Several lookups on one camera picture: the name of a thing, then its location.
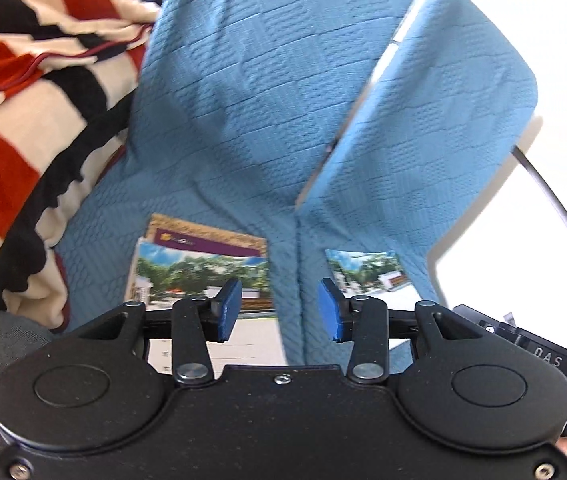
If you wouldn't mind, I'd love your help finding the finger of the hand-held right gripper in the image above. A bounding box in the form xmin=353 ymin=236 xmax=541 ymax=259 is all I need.
xmin=451 ymin=303 xmax=507 ymax=336

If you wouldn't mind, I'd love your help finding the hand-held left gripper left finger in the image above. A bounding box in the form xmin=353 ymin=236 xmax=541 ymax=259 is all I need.
xmin=73 ymin=278 xmax=243 ymax=386

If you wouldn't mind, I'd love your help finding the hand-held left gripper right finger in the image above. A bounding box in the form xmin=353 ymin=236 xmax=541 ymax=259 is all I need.
xmin=317 ymin=278 xmax=481 ymax=386

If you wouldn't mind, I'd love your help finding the blue textured sofa seat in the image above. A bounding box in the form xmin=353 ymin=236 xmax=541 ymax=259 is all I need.
xmin=296 ymin=0 xmax=539 ymax=366
xmin=56 ymin=0 xmax=417 ymax=366

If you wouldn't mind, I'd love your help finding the red black striped fleece blanket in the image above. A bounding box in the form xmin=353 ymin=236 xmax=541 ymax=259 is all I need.
xmin=0 ymin=0 xmax=174 ymax=333

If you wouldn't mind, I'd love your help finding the chrome metal rail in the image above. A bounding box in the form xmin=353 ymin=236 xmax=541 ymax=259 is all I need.
xmin=511 ymin=144 xmax=567 ymax=251

